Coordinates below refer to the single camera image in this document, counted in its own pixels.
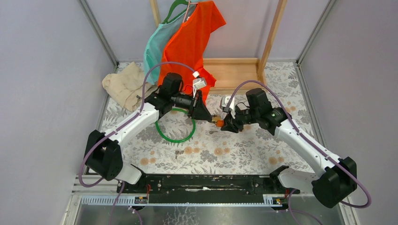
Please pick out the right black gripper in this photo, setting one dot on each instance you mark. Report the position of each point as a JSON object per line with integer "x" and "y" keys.
{"x": 231, "y": 125}

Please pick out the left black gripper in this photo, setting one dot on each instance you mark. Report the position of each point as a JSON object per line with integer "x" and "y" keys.
{"x": 198, "y": 110}

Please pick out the green cable lock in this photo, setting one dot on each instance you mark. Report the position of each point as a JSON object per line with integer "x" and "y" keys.
{"x": 189, "y": 136}

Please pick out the silver cable lock keys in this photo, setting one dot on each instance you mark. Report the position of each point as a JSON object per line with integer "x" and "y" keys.
{"x": 178, "y": 152}

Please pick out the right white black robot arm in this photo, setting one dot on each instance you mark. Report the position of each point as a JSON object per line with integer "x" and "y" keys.
{"x": 332, "y": 178}

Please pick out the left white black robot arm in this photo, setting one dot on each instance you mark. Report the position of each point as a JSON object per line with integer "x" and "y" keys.
{"x": 104, "y": 149}

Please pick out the floral patterned mat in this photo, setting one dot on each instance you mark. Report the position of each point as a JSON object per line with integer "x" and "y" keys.
{"x": 252, "y": 151}

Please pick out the wooden clothes rack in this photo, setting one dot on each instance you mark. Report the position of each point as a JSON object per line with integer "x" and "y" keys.
{"x": 228, "y": 72}

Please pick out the orange t-shirt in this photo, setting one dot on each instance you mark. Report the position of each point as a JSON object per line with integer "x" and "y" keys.
{"x": 189, "y": 43}

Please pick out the beige crumpled cloth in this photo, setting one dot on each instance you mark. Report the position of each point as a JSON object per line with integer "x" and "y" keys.
{"x": 127, "y": 88}

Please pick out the teal t-shirt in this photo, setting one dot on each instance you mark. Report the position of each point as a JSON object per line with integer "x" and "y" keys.
{"x": 158, "y": 40}

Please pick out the green clothes hanger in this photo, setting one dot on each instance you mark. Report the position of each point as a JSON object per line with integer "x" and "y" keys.
{"x": 173, "y": 6}

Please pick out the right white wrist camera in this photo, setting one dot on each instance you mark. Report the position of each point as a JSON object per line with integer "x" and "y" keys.
{"x": 227, "y": 104}

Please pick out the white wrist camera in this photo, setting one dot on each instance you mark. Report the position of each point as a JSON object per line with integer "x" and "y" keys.
{"x": 227, "y": 104}
{"x": 198, "y": 83}

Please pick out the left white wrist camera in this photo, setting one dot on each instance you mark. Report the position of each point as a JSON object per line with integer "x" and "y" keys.
{"x": 198, "y": 83}

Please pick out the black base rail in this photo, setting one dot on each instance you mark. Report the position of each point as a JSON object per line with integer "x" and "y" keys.
{"x": 206, "y": 189}

